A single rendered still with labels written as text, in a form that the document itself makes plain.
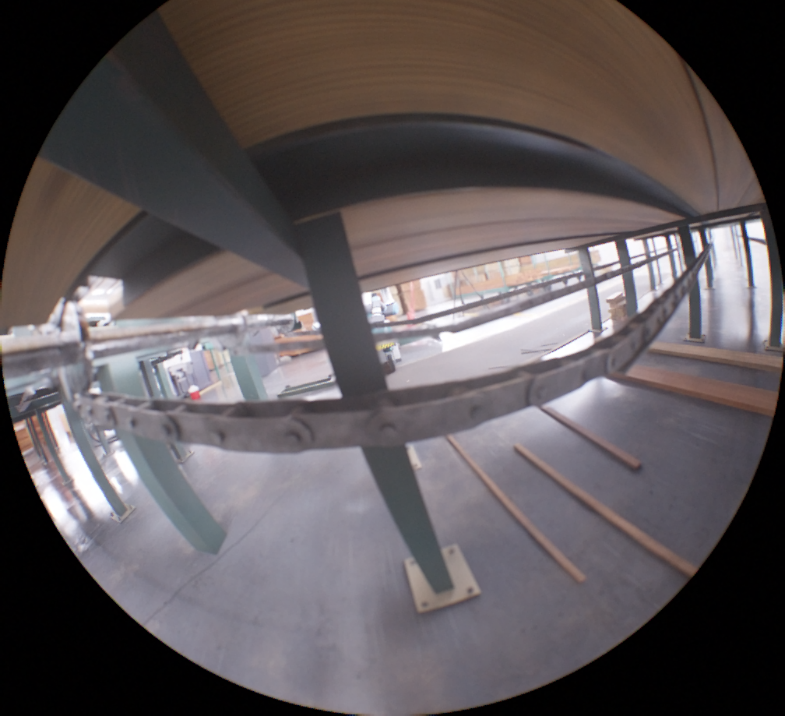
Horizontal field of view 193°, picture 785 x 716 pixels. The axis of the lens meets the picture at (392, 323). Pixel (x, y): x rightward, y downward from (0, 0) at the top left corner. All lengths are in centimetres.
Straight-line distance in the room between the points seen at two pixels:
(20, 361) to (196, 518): 78
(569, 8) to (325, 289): 28
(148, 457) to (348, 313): 83
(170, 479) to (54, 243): 83
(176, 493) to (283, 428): 83
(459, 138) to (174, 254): 35
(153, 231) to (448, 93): 29
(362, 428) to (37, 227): 28
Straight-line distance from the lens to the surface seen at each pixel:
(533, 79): 17
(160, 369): 377
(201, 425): 22
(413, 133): 24
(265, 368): 481
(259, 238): 17
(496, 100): 18
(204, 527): 106
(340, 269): 23
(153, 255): 36
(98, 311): 89
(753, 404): 137
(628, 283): 214
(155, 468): 93
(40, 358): 46
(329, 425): 17
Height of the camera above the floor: 67
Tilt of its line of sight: 4 degrees down
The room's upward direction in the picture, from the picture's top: 15 degrees counter-clockwise
